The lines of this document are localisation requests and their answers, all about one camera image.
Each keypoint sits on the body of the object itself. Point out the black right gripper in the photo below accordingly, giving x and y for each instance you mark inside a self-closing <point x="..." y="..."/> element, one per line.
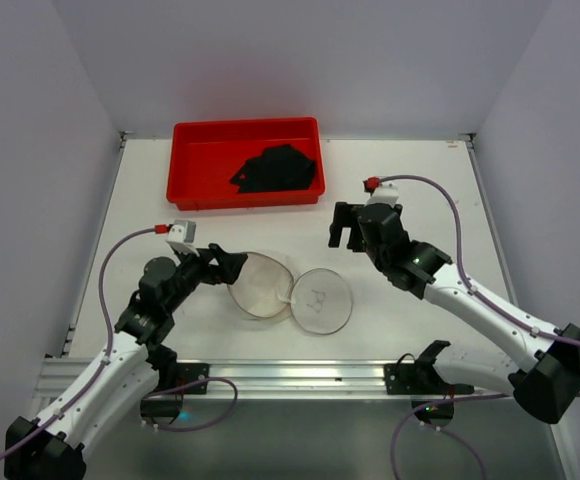
<point x="352" y="228"/>

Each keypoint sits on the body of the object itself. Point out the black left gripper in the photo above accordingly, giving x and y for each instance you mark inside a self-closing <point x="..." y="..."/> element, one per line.
<point x="228" y="264"/>

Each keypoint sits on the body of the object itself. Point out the white mesh laundry bag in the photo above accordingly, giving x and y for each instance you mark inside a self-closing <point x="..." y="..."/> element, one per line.
<point x="320" y="300"/>

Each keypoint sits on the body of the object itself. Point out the black bra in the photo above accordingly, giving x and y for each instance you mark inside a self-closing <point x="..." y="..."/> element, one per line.
<point x="275" y="169"/>

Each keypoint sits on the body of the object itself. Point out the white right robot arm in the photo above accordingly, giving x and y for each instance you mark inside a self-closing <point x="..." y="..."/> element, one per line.
<point x="535" y="362"/>

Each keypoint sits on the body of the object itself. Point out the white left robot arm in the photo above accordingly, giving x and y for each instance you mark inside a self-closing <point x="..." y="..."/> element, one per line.
<point x="133" y="365"/>

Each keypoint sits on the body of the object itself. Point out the red plastic bin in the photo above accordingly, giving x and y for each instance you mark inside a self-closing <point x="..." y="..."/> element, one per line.
<point x="207" y="161"/>

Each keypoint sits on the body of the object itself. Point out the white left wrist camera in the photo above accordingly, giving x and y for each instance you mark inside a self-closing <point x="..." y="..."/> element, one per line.
<point x="180" y="236"/>

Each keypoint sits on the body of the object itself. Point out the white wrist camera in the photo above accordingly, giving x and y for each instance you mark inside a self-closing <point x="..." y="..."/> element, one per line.
<point x="381" y="192"/>
<point x="180" y="236"/>

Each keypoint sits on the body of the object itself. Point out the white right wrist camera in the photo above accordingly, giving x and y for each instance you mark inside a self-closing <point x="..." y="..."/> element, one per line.
<point x="381" y="192"/>

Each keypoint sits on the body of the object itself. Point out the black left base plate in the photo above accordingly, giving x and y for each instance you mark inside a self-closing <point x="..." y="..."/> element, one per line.
<point x="177" y="374"/>

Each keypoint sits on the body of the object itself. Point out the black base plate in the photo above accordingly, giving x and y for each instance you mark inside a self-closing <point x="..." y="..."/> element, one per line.
<point x="408" y="379"/>
<point x="177" y="374"/>

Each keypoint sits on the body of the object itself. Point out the aluminium mounting rail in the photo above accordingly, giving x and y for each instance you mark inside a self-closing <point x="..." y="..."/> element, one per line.
<point x="327" y="379"/>

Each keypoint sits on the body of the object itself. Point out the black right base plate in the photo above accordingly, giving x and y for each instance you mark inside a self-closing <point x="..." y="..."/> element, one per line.
<point x="408" y="379"/>

